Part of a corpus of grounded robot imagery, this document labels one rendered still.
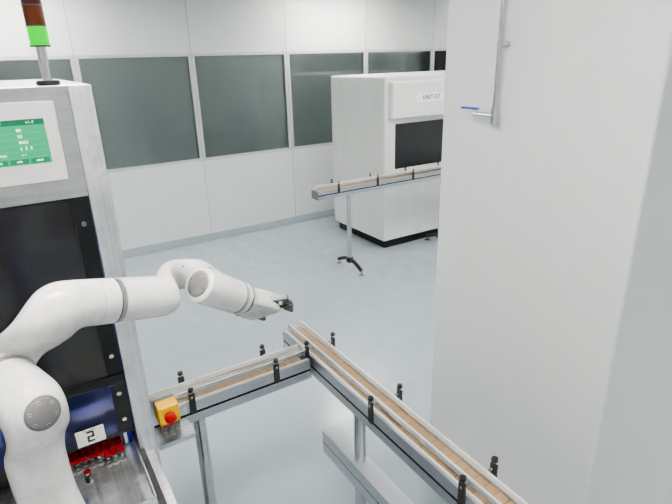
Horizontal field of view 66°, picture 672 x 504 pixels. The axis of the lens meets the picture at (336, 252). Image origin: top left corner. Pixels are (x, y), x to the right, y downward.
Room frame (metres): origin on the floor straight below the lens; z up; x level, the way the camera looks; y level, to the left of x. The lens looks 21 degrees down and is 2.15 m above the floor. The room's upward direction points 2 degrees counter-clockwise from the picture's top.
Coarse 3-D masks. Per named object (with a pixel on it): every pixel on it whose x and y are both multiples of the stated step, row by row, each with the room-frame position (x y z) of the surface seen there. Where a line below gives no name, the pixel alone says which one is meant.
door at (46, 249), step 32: (0, 224) 1.33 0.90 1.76; (32, 224) 1.37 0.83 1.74; (64, 224) 1.41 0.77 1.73; (0, 256) 1.32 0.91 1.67; (32, 256) 1.36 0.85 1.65; (64, 256) 1.40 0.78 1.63; (0, 288) 1.31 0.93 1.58; (32, 288) 1.35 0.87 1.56; (0, 320) 1.30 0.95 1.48; (64, 352) 1.37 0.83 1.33; (96, 352) 1.41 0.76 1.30; (64, 384) 1.36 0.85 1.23
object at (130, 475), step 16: (128, 448) 1.47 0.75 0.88; (128, 464) 1.39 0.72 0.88; (144, 464) 1.35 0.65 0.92; (80, 480) 1.32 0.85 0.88; (96, 480) 1.32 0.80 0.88; (112, 480) 1.32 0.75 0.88; (128, 480) 1.32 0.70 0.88; (144, 480) 1.32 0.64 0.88; (96, 496) 1.25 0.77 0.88; (112, 496) 1.25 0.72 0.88; (128, 496) 1.25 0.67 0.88; (144, 496) 1.25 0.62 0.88
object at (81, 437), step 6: (96, 426) 1.38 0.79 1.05; (102, 426) 1.39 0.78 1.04; (78, 432) 1.35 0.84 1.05; (84, 432) 1.36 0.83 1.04; (96, 432) 1.38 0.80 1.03; (102, 432) 1.39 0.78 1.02; (78, 438) 1.35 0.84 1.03; (84, 438) 1.36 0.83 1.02; (90, 438) 1.37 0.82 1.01; (96, 438) 1.38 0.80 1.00; (102, 438) 1.39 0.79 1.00; (78, 444) 1.35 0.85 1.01; (84, 444) 1.36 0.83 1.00
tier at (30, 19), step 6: (24, 6) 1.48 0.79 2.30; (30, 6) 1.48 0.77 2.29; (36, 6) 1.49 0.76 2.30; (24, 12) 1.49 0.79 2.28; (30, 12) 1.48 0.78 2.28; (36, 12) 1.49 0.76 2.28; (42, 12) 1.51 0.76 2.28; (24, 18) 1.49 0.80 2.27; (30, 18) 1.48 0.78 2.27; (36, 18) 1.49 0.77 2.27; (42, 18) 1.50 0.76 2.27; (30, 24) 1.48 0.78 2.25; (36, 24) 1.49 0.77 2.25; (42, 24) 1.50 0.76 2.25
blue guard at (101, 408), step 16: (112, 384) 1.42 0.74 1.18; (80, 400) 1.37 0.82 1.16; (96, 400) 1.39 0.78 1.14; (112, 400) 1.42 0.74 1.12; (128, 400) 1.44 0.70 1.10; (80, 416) 1.36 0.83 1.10; (96, 416) 1.39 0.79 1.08; (112, 416) 1.41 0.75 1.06; (0, 432) 1.25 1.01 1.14; (112, 432) 1.40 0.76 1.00; (0, 448) 1.25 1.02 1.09; (0, 464) 1.24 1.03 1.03
